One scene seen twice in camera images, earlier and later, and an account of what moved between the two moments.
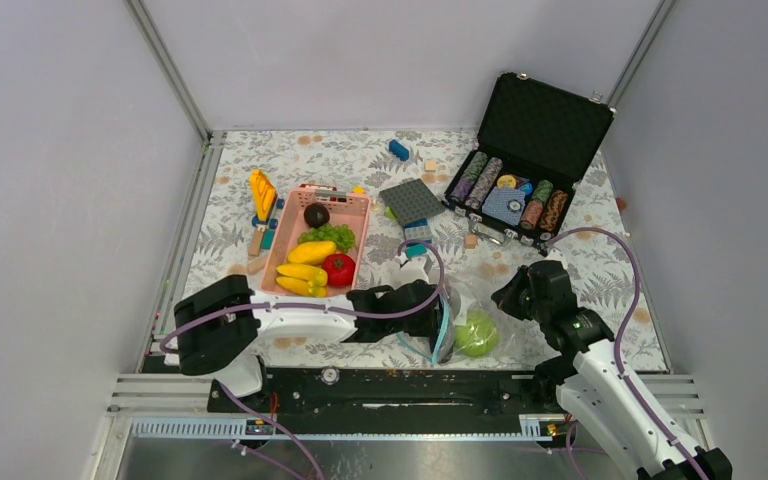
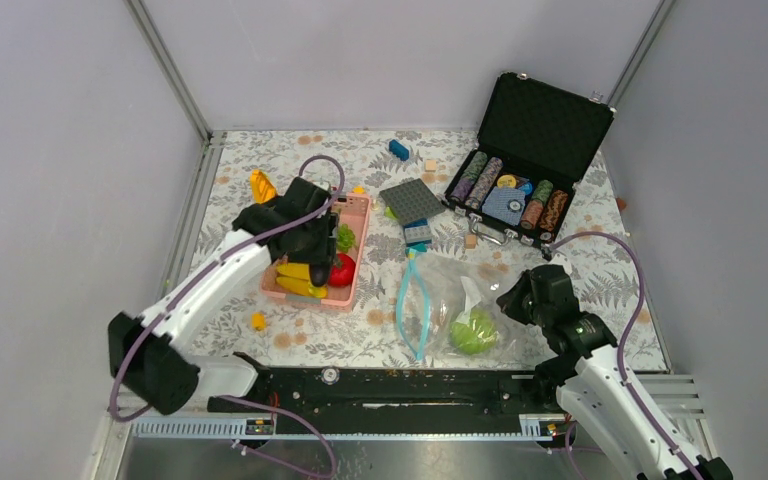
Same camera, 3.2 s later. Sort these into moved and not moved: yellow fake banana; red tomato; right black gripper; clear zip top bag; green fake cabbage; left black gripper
Moved: left black gripper; clear zip top bag
Not moved: yellow fake banana; red tomato; right black gripper; green fake cabbage
